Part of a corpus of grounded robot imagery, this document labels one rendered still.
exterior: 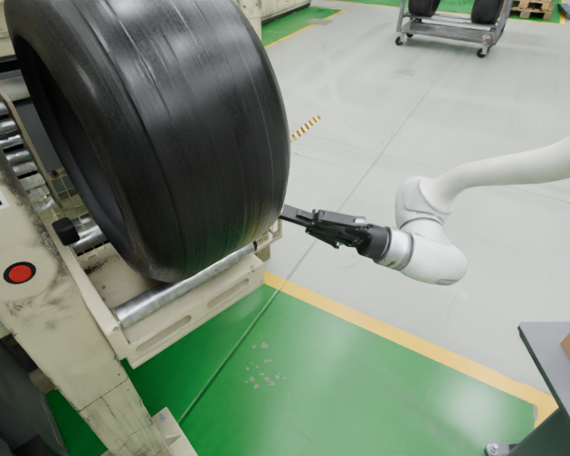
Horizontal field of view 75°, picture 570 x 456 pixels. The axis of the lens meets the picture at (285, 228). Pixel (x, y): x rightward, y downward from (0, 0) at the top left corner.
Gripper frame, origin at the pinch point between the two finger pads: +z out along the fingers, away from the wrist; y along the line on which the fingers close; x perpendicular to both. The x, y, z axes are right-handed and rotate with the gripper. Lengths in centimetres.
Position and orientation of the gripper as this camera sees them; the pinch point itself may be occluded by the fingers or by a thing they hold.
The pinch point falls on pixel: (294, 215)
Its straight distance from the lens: 78.0
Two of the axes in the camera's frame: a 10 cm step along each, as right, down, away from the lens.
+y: -3.3, 4.1, 8.5
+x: 1.7, -8.6, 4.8
